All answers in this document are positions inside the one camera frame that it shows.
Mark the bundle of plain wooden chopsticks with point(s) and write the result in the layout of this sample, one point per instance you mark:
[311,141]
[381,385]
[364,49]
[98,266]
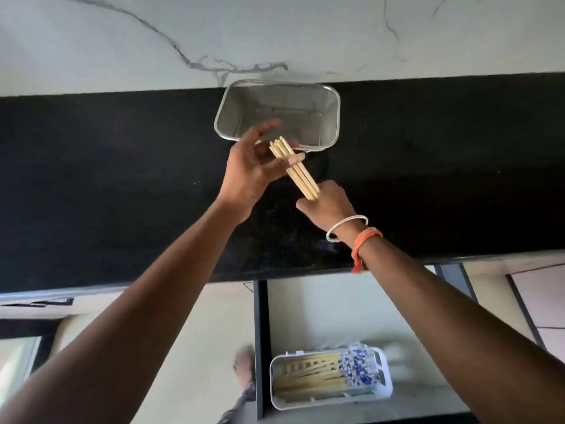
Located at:
[300,174]

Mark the person's left thumb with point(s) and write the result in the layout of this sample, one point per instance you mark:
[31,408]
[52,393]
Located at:
[291,161]

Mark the person's right thumb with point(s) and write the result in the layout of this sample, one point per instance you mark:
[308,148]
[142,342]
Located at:
[305,207]

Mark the person's right forearm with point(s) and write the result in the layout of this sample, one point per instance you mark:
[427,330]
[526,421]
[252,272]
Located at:
[450,326]

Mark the orange wrist thread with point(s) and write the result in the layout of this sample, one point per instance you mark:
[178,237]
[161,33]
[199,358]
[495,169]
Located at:
[364,240]

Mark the person's left forearm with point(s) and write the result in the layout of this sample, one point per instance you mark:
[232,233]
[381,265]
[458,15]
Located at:
[132,313]

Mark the white plastic cutlery basket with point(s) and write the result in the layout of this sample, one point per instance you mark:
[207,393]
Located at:
[282,399]

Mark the metal mesh basket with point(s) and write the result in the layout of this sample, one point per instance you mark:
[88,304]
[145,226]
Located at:
[287,108]

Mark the pile of blue-patterned chopsticks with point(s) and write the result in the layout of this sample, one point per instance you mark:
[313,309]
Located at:
[318,377]

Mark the person's grey trouser leg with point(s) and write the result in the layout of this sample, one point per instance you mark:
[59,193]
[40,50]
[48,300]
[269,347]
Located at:
[240,406]

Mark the person's right hand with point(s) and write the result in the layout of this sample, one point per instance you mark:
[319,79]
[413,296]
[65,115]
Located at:
[331,207]

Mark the silver bangle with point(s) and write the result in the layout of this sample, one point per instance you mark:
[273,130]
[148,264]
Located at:
[348,220]

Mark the person's left hand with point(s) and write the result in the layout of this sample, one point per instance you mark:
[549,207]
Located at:
[245,172]

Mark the cream cabinet door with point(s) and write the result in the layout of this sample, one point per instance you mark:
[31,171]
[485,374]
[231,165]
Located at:
[543,300]

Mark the open black-edged drawer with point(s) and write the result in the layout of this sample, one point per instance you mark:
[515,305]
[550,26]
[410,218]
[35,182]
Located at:
[326,309]

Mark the person's foot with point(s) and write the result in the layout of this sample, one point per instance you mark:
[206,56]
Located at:
[245,364]

